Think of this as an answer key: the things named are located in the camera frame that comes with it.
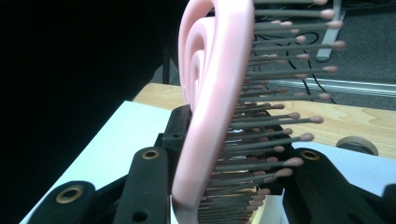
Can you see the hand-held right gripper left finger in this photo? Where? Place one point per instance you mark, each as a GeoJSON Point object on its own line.
{"type": "Point", "coordinates": [177, 130]}

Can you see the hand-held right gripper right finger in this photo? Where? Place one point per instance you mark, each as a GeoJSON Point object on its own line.
{"type": "Point", "coordinates": [281, 186]}

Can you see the pink hairbrush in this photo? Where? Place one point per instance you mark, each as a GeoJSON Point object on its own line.
{"type": "Point", "coordinates": [214, 93]}

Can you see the white table sheet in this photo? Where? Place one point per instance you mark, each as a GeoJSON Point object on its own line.
{"type": "Point", "coordinates": [112, 149]}

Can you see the round table grommet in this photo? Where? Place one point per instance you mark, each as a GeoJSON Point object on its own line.
{"type": "Point", "coordinates": [358, 145]}

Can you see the grey flat bar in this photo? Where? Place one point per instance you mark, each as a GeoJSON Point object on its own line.
{"type": "Point", "coordinates": [331, 37]}

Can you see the silver floor rail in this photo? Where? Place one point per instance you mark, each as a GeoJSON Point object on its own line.
{"type": "Point", "coordinates": [351, 86]}

